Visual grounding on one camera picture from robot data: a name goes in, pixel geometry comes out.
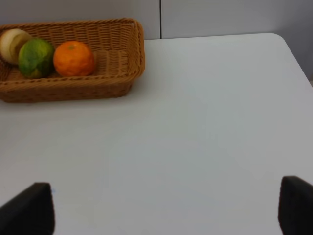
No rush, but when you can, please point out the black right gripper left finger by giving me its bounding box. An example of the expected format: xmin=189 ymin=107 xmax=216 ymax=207
xmin=0 ymin=183 xmax=55 ymax=235

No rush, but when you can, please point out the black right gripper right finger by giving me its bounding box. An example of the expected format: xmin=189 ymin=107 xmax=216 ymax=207
xmin=278 ymin=176 xmax=313 ymax=235

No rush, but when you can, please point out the green papaya fruit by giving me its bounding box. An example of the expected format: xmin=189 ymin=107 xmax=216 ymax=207
xmin=18 ymin=38 xmax=54 ymax=79

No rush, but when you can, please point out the orange tangerine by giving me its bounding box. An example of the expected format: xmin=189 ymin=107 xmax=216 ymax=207
xmin=53 ymin=41 xmax=95 ymax=77

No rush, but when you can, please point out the red yellow half peach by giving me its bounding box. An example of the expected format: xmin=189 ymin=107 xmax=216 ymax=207
xmin=0 ymin=28 xmax=32 ymax=65

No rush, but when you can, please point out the orange wicker basket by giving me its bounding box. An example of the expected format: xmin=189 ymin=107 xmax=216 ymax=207
xmin=0 ymin=18 xmax=145 ymax=103

